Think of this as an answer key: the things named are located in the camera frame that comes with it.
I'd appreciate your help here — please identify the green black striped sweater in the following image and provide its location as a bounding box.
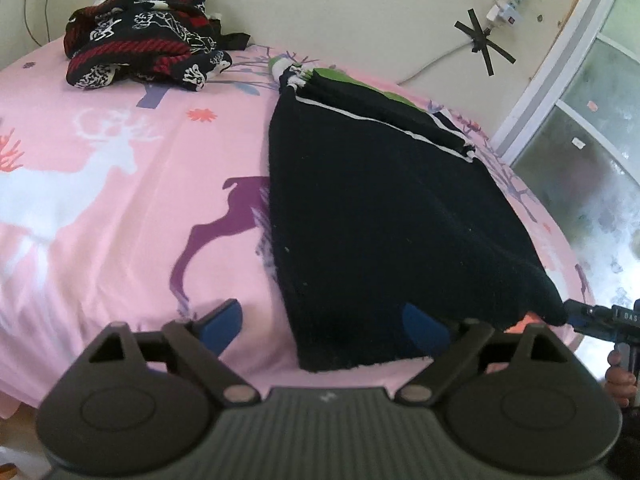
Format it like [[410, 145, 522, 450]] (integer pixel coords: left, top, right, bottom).
[[268, 58, 567, 372]]

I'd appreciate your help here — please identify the person's right hand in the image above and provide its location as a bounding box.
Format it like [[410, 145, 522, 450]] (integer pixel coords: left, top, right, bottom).
[[604, 350, 638, 408]]

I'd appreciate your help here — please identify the pink patterned bed sheet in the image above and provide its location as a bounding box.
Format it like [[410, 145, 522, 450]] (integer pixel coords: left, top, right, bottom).
[[0, 34, 597, 421]]

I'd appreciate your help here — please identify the red black patterned sweater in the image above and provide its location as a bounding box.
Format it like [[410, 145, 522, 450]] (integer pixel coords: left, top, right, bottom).
[[63, 0, 250, 91]]

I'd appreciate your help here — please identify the white power strip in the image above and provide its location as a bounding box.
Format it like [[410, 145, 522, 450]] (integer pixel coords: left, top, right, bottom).
[[486, 0, 525, 26]]

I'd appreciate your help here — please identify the white power cord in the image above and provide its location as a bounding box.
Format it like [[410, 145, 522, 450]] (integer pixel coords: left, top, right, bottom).
[[395, 39, 474, 86]]

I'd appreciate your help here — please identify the black wall cable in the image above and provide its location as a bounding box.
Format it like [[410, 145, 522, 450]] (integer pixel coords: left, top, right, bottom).
[[22, 0, 64, 49]]

